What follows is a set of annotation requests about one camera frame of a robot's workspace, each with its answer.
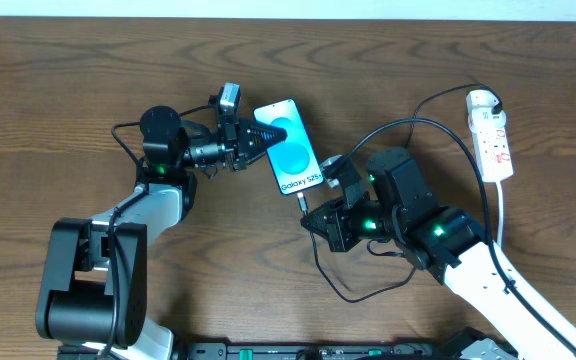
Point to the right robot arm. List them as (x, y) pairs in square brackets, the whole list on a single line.
[(448, 243)]

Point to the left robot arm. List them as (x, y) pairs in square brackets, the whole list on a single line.
[(93, 293)]

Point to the blue screen smartphone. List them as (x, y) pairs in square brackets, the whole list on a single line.
[(293, 160)]

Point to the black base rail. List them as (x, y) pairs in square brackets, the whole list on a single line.
[(467, 344)]

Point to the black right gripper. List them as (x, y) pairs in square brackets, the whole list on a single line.
[(338, 226)]

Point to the black usb charger plug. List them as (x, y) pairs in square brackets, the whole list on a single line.
[(497, 106)]

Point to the white power strip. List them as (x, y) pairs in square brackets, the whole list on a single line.
[(489, 137)]

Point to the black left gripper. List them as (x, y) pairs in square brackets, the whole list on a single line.
[(235, 145)]

